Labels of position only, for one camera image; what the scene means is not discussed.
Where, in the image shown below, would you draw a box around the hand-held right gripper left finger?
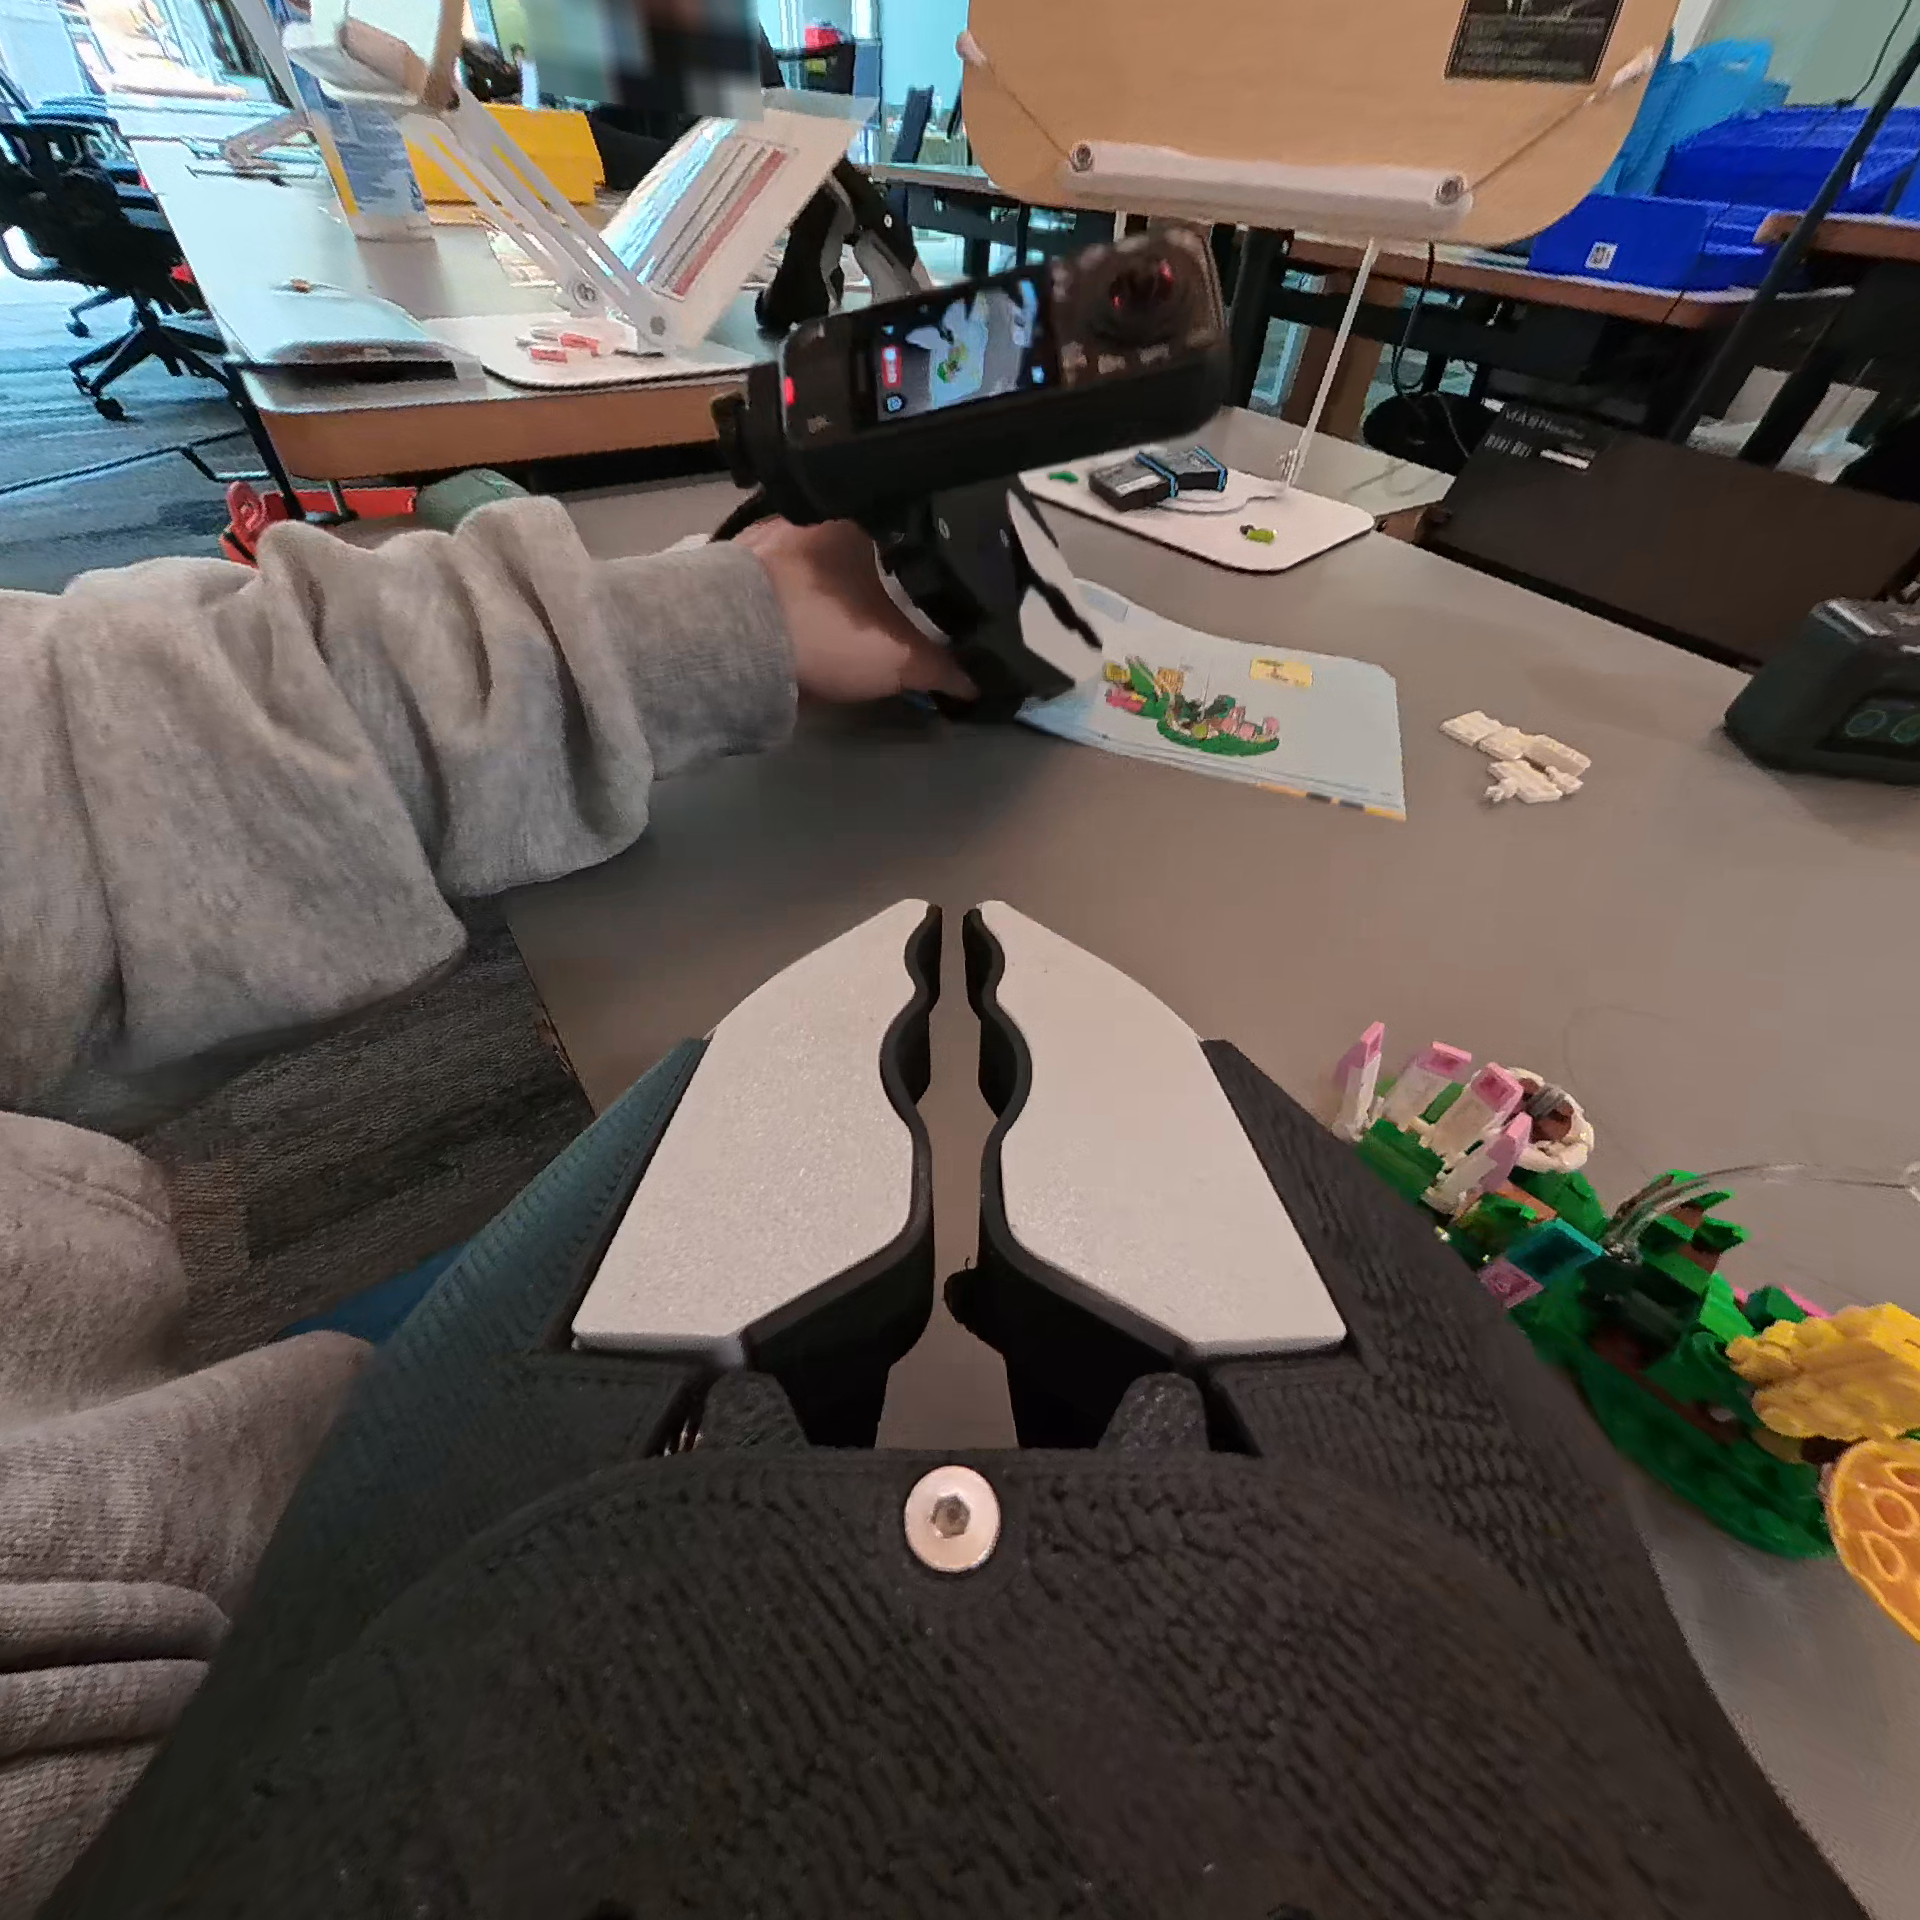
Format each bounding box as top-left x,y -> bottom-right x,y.
568,901 -> 946,1450

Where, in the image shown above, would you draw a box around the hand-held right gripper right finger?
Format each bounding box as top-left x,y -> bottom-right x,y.
941,901 -> 1352,1452

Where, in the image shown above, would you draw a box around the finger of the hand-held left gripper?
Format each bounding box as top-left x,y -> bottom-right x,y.
1016,492 -> 1113,656

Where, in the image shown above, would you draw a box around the lego instruction booklet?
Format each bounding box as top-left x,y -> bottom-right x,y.
1019,576 -> 1413,825

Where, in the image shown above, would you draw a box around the green lego plate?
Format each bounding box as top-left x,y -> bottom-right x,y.
1327,1020 -> 1920,1644

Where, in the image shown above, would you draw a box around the person's left forearm grey sleeve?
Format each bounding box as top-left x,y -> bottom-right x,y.
0,497 -> 805,1120

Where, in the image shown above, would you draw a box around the pile of white lego pieces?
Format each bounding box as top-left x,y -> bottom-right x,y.
1440,709 -> 1595,808

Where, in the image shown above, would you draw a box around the person's left hand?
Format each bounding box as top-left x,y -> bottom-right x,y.
742,517 -> 981,707

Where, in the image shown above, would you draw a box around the black battery pack blue band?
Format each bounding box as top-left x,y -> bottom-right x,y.
1087,445 -> 1232,514

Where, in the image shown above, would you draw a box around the black grey handheld device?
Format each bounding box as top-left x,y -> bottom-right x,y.
757,157 -> 934,338

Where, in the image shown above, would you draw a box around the yellow storage bin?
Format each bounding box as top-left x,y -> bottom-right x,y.
401,104 -> 606,205

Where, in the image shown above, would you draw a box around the grey folder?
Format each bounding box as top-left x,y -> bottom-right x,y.
224,293 -> 464,377

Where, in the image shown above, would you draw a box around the wooden board stand white base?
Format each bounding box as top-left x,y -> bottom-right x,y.
957,0 -> 1685,576

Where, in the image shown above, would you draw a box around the blue white carton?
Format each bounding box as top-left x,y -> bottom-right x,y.
285,42 -> 437,242

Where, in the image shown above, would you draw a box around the red clamp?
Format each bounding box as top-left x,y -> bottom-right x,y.
221,478 -> 423,568

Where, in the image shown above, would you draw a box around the wooden desk black legs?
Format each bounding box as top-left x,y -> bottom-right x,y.
1229,210 -> 1920,452

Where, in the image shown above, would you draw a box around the black box white print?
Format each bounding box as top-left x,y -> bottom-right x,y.
1422,403 -> 1920,669

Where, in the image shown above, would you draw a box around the grey desk wooden edge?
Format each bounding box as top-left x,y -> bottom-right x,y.
111,90 -> 781,482

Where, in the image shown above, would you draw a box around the person's grey hoodie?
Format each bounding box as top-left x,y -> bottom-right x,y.
0,1112 -> 376,1920

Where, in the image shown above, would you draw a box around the black office chair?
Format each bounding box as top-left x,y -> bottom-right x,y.
0,112 -> 226,422

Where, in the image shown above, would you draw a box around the dark grey power station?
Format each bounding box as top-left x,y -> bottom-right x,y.
1725,597 -> 1920,781

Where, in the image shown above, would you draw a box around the black tripod pole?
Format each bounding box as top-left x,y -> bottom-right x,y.
1664,45 -> 1920,436

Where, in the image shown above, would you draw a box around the stack of blue storage bins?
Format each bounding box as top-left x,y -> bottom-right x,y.
1528,37 -> 1920,294

